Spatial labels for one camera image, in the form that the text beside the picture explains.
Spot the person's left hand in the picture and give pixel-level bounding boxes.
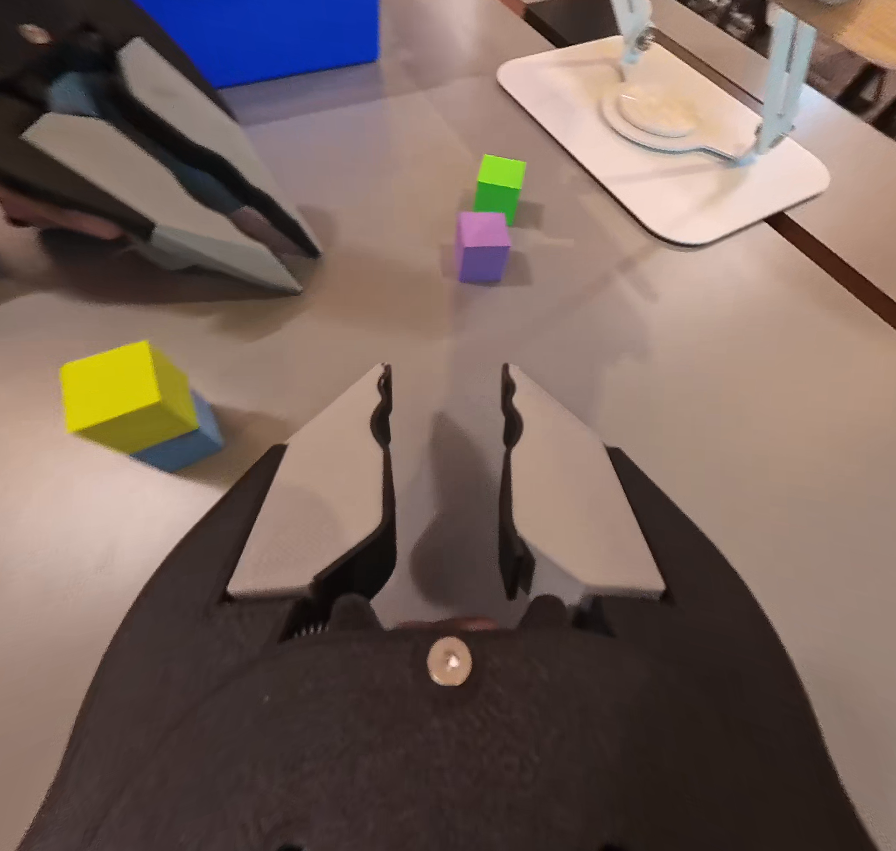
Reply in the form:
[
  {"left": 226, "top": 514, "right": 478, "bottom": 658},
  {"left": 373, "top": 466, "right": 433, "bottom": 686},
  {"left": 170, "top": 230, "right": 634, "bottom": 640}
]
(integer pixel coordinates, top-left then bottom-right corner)
[{"left": 0, "top": 186, "right": 130, "bottom": 244}]

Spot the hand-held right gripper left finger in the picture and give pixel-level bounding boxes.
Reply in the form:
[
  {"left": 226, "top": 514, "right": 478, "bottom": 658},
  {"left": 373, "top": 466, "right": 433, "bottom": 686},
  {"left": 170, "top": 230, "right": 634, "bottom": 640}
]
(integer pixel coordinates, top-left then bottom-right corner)
[{"left": 224, "top": 363, "right": 399, "bottom": 603}]

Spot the green foam cube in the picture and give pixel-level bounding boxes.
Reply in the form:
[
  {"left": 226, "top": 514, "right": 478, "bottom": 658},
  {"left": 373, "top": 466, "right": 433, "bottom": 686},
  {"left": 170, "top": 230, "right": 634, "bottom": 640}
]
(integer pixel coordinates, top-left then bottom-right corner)
[{"left": 473, "top": 154, "right": 527, "bottom": 226}]

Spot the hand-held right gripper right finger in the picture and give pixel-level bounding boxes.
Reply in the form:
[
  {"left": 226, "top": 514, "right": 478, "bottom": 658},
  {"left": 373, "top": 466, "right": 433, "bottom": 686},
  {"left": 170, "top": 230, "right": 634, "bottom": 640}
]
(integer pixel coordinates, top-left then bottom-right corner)
[{"left": 497, "top": 363, "right": 667, "bottom": 608}]

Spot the purple foam cube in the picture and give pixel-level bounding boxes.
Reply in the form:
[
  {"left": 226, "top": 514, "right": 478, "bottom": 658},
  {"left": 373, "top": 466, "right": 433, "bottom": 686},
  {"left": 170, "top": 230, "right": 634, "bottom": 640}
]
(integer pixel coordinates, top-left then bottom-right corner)
[{"left": 455, "top": 211, "right": 512, "bottom": 285}]

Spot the yellow foam cube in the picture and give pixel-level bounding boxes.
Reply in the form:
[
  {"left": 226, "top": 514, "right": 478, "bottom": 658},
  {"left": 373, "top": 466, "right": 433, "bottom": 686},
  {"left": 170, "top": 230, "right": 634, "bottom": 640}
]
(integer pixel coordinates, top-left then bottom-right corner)
[{"left": 59, "top": 340, "right": 199, "bottom": 454}]

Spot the light blue foam cube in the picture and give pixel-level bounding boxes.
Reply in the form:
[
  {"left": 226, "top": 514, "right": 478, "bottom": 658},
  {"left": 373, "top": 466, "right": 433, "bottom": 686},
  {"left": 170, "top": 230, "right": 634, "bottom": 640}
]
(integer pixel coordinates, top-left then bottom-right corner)
[{"left": 131, "top": 390, "right": 225, "bottom": 474}]

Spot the blue plastic bin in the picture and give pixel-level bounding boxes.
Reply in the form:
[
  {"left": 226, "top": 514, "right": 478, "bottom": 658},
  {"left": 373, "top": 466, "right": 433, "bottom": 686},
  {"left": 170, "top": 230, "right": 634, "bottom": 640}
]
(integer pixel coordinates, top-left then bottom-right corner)
[{"left": 73, "top": 0, "right": 382, "bottom": 89}]

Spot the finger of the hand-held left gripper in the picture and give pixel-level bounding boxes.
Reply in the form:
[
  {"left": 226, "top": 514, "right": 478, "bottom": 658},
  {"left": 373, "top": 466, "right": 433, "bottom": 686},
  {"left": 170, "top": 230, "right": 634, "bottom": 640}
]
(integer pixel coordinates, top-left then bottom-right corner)
[
  {"left": 20, "top": 112, "right": 303, "bottom": 297},
  {"left": 114, "top": 36, "right": 323, "bottom": 259}
]

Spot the black table cable cover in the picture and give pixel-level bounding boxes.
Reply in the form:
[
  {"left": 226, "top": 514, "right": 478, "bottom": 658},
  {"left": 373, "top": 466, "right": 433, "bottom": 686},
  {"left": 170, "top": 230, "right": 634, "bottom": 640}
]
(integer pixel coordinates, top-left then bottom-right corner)
[{"left": 524, "top": 0, "right": 627, "bottom": 49}]

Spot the white document stand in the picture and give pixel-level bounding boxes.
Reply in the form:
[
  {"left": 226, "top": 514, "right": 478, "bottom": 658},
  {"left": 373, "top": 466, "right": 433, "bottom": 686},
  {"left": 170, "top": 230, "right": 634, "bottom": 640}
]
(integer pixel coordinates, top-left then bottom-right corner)
[{"left": 497, "top": 0, "right": 896, "bottom": 246}]

